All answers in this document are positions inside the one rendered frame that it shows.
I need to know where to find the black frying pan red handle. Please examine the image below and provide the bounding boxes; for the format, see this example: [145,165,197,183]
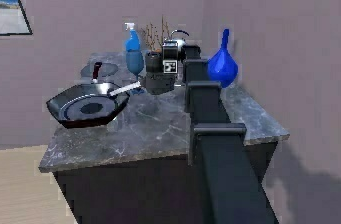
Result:
[45,61,131,130]

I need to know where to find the brown twig house plant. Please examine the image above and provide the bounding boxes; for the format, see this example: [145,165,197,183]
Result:
[140,14,173,53]

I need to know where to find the blue glass vase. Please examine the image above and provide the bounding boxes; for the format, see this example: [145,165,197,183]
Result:
[206,28,239,89]

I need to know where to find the silver kettle black handle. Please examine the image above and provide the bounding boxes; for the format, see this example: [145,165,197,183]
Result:
[162,28,191,52]

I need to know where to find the black framed wall picture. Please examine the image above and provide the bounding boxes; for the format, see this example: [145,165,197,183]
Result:
[0,0,34,37]

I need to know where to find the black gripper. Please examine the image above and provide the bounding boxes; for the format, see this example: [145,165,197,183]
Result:
[108,51,177,98]

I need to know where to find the blue spray bottle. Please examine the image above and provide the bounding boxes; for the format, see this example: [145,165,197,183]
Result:
[124,22,142,53]

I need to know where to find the dark cupboard grey marble top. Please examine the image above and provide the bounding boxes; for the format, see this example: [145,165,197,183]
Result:
[38,49,291,224]

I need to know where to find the blue wine glass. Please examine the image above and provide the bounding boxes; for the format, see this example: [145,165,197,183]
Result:
[125,49,146,95]

